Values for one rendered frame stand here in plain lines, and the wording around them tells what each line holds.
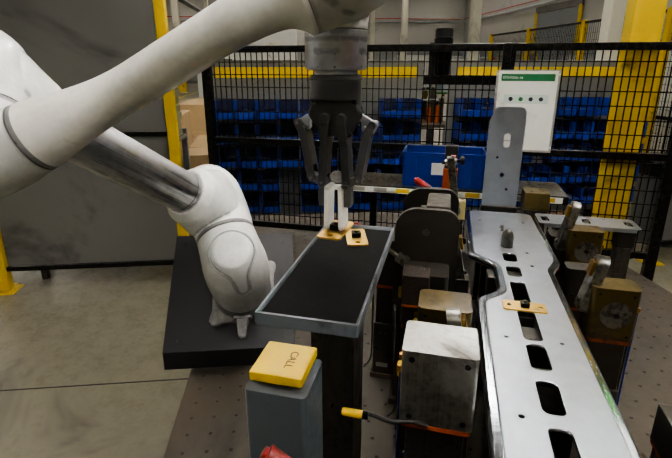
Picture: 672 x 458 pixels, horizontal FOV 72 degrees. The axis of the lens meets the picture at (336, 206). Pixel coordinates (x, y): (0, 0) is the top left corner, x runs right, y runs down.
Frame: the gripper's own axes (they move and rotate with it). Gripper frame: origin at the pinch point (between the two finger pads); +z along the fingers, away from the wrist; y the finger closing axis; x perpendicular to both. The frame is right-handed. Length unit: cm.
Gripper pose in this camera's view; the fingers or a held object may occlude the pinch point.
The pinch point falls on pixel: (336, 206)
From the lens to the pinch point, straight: 73.2
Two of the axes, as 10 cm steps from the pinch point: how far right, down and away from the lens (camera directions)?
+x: 3.2, -2.8, 9.1
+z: 0.0, 9.6, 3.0
